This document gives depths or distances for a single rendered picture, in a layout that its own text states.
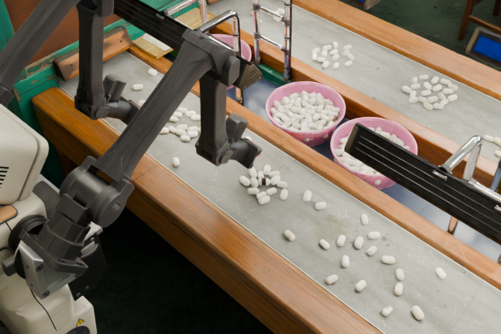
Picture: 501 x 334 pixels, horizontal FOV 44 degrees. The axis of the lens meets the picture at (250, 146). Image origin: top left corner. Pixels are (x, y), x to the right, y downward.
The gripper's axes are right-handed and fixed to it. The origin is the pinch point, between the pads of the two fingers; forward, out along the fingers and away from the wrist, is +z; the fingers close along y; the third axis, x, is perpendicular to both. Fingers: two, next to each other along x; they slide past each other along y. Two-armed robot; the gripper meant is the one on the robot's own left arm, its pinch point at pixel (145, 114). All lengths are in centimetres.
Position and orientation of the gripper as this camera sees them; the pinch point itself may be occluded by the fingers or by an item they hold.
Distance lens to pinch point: 203.5
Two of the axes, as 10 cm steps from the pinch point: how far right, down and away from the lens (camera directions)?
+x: -4.4, 8.8, 2.0
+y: -7.1, -4.7, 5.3
